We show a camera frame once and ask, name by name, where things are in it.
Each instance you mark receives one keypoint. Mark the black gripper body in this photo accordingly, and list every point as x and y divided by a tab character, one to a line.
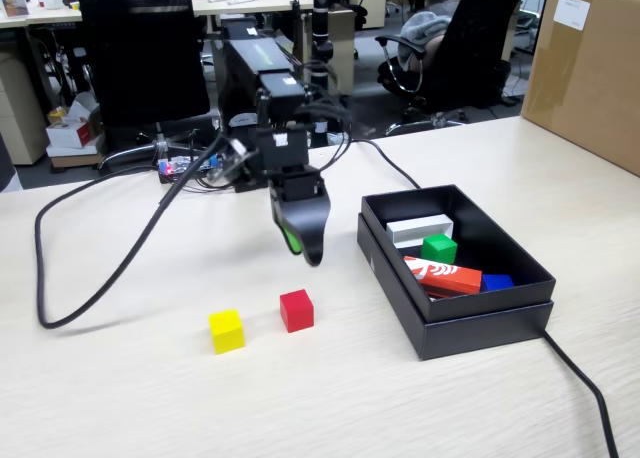
285	150

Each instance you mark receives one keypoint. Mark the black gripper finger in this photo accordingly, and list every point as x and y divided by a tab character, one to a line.
312	228
286	230

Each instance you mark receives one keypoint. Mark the red wooden cube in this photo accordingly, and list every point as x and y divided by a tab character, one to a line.
296	310

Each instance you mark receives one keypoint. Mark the green wooden cube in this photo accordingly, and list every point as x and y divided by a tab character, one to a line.
439	250

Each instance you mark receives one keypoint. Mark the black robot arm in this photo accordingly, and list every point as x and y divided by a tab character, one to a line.
255	53

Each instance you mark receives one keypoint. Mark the orange box with white print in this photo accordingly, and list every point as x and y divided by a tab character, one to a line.
450	277

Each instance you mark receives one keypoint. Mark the black cardboard box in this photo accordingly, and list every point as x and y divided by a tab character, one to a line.
500	238

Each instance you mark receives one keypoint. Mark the black box container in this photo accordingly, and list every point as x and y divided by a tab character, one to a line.
480	333

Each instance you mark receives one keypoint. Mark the large brown cardboard box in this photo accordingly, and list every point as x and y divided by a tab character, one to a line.
590	88

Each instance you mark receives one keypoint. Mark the white rectangular block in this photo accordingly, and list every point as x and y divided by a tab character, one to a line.
417	228

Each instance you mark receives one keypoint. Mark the controller circuit board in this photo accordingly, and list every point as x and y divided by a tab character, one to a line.
175	168

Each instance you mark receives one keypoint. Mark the yellow wooden cube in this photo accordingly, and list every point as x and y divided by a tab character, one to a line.
226	332

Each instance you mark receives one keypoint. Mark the black cylindrical pole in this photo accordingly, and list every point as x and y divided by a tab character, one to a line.
321	23

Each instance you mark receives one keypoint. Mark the beige office desk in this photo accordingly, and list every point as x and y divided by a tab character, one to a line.
240	5

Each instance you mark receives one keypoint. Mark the black mesh office chair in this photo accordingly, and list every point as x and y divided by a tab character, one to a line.
140	48

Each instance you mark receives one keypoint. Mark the grey cloth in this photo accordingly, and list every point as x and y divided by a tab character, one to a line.
425	28

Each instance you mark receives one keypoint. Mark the blue wooden cube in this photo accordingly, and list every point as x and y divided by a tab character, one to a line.
497	282

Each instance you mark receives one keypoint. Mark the white and red carton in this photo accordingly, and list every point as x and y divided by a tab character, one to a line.
70	133

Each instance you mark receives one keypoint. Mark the black office chair with armrests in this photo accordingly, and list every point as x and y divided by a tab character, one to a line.
475	43

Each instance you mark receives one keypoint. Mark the beige drawer cabinet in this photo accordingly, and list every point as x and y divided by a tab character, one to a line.
17	108

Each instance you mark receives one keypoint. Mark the white paper label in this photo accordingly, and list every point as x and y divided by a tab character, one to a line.
572	12

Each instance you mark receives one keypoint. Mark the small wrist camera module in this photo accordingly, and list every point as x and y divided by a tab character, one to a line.
237	155

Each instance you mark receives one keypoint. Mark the beige pedestal cabinet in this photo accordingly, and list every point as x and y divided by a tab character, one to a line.
342	48

